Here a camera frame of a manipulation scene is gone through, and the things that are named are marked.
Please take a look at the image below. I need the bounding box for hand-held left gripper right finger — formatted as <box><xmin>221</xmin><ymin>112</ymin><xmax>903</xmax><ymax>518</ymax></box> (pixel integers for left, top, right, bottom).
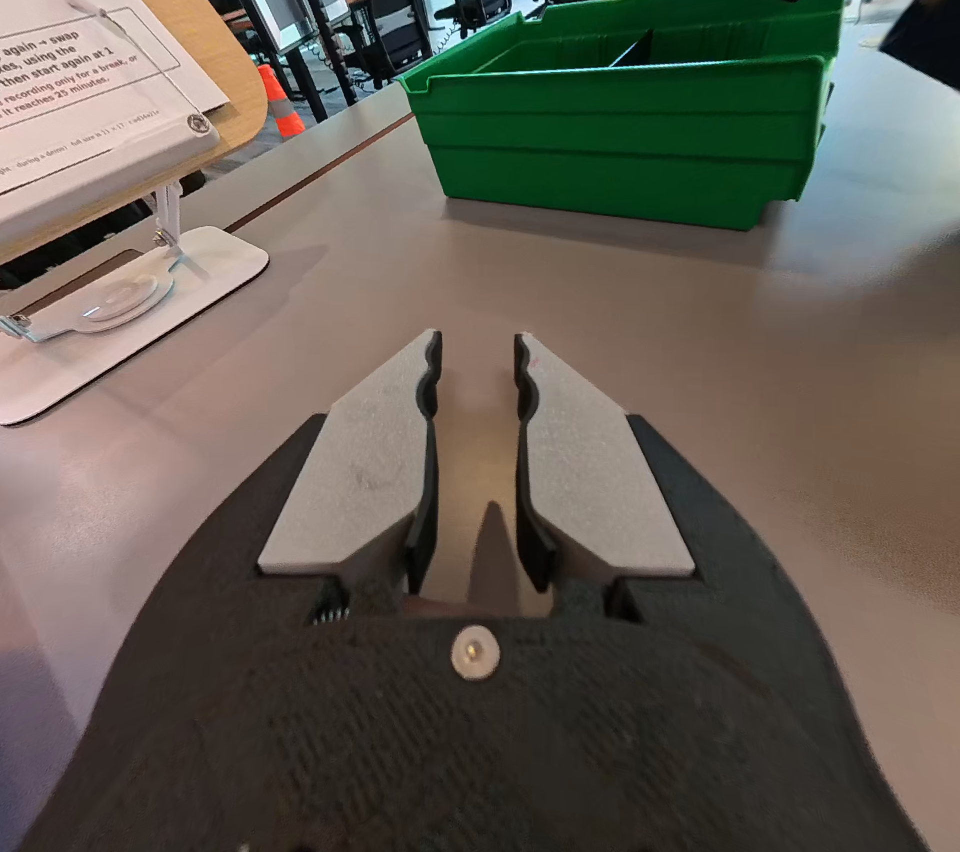
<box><xmin>513</xmin><ymin>332</ymin><xmax>697</xmax><ymax>594</ymax></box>

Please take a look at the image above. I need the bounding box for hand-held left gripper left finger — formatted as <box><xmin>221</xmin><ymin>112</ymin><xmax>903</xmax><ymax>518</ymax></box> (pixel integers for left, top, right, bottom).
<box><xmin>256</xmin><ymin>329</ymin><xmax>444</xmax><ymax>594</ymax></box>

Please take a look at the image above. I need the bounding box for green plastic bin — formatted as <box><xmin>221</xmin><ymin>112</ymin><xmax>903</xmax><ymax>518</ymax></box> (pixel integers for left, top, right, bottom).
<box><xmin>397</xmin><ymin>0</ymin><xmax>849</xmax><ymax>232</ymax></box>

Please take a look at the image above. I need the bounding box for orange traffic cone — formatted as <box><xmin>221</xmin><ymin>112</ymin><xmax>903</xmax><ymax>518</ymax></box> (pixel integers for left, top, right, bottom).
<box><xmin>257</xmin><ymin>64</ymin><xmax>307</xmax><ymax>140</ymax></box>

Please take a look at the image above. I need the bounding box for instruction sheet on stand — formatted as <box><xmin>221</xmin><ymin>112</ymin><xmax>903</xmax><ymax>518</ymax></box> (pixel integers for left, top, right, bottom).
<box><xmin>0</xmin><ymin>0</ymin><xmax>269</xmax><ymax>264</ymax></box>

